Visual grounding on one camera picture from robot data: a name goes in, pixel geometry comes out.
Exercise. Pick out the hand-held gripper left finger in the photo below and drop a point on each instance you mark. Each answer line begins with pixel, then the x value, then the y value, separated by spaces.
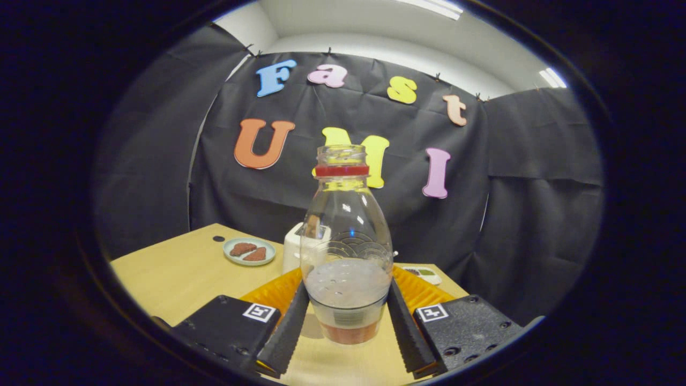
pixel 286 332

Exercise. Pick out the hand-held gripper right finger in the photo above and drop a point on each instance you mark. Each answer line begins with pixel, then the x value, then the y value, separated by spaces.
pixel 407 332

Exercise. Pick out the clear plastic juice bottle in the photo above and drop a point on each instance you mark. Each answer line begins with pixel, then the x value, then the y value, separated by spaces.
pixel 348 295

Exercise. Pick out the white divided dish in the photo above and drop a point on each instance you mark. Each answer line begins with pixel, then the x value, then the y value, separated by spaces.
pixel 426 274

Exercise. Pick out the white toaster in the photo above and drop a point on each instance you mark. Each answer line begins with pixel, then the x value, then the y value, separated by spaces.
pixel 291 252

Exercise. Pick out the reddish brown meat piece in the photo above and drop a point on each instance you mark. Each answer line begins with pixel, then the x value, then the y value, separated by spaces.
pixel 242 249
pixel 256 255

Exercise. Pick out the pale green plate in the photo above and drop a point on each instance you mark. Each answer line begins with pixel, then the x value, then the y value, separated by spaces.
pixel 236 259

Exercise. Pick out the wooden table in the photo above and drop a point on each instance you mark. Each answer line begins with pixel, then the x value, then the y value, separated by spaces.
pixel 177 273

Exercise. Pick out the small ceiling light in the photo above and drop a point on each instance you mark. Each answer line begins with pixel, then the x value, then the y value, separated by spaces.
pixel 553 78

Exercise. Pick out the long ceiling light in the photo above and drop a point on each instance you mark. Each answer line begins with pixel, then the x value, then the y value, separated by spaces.
pixel 434 7

